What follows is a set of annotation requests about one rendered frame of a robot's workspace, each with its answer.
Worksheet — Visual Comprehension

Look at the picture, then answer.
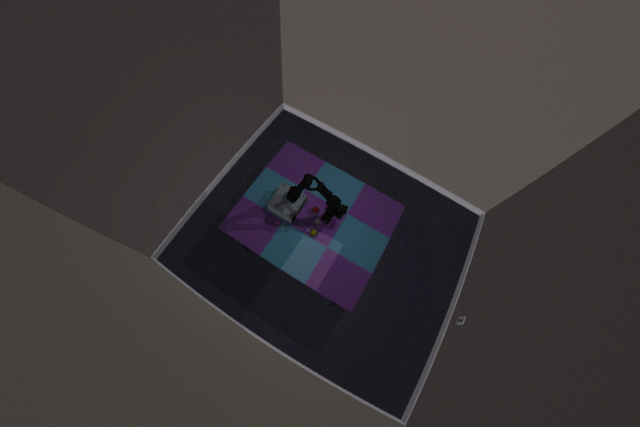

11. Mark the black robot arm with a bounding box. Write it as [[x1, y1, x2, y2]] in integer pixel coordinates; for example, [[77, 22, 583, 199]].
[[286, 174, 348, 219]]

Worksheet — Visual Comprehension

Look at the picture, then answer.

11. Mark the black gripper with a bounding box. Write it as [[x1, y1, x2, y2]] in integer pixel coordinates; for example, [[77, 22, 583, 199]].
[[320, 207, 336, 224]]

